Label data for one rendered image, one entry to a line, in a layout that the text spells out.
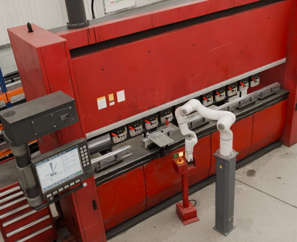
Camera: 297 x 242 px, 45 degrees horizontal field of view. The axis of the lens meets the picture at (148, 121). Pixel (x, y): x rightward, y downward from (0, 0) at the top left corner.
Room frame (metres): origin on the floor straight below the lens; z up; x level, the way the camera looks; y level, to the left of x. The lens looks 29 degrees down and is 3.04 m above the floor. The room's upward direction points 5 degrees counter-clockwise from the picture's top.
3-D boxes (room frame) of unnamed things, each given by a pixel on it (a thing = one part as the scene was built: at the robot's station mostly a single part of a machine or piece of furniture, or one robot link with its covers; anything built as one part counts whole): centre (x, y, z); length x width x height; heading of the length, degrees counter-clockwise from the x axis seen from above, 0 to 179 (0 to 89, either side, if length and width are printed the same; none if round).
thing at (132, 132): (3.31, 0.16, 1.18); 0.15 x 0.09 x 0.17; 121
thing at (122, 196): (3.73, -0.61, 0.42); 3.00 x 0.21 x 0.83; 121
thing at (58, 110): (2.39, 0.80, 1.53); 0.51 x 0.25 x 0.85; 126
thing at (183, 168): (3.18, -0.34, 0.75); 0.20 x 0.16 x 0.18; 107
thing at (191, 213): (3.16, -0.35, 0.06); 0.25 x 0.20 x 0.12; 17
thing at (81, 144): (2.35, 0.71, 1.42); 0.45 x 0.12 x 0.36; 126
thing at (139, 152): (3.73, -0.61, 0.85); 3.00 x 0.21 x 0.04; 121
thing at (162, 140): (3.30, -0.11, 1.00); 0.26 x 0.18 x 0.01; 31
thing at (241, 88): (4.14, -1.21, 1.18); 0.15 x 0.09 x 0.17; 121
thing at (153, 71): (3.77, -0.59, 1.66); 3.00 x 0.08 x 0.80; 121
